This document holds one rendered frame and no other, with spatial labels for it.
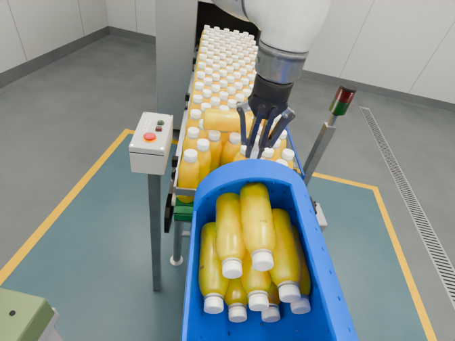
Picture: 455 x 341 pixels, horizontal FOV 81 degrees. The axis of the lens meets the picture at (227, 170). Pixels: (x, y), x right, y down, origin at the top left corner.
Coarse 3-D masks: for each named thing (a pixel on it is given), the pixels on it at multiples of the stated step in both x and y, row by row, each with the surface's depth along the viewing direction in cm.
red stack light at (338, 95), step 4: (340, 88) 94; (336, 92) 96; (340, 92) 94; (344, 92) 93; (348, 92) 92; (336, 96) 96; (340, 96) 94; (344, 96) 93; (348, 96) 93; (352, 96) 93; (340, 100) 95; (344, 100) 94; (348, 100) 94
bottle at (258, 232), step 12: (240, 192) 61; (252, 192) 58; (264, 192) 59; (240, 204) 59; (252, 204) 56; (264, 204) 56; (252, 216) 54; (264, 216) 54; (252, 228) 52; (264, 228) 51; (252, 240) 50; (264, 240) 50; (252, 252) 50
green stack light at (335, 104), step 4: (332, 100) 98; (336, 100) 96; (332, 104) 98; (336, 104) 96; (340, 104) 95; (344, 104) 95; (348, 104) 95; (328, 108) 100; (332, 108) 98; (336, 108) 97; (340, 108) 96; (344, 108) 96; (332, 112) 98; (336, 112) 98; (340, 112) 97; (344, 112) 98
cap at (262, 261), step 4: (260, 252) 49; (264, 252) 49; (256, 256) 49; (260, 256) 48; (264, 256) 48; (268, 256) 48; (252, 260) 50; (256, 260) 48; (260, 260) 48; (264, 260) 48; (268, 260) 48; (272, 260) 48; (256, 264) 48; (260, 264) 48; (264, 264) 48; (268, 264) 48; (272, 264) 48; (256, 268) 49; (260, 268) 49; (264, 268) 49; (268, 268) 49
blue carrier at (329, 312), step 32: (256, 160) 58; (224, 192) 64; (288, 192) 65; (192, 224) 58; (192, 256) 52; (320, 256) 44; (192, 288) 53; (320, 288) 39; (192, 320) 50; (224, 320) 58; (256, 320) 59; (288, 320) 58; (320, 320) 52
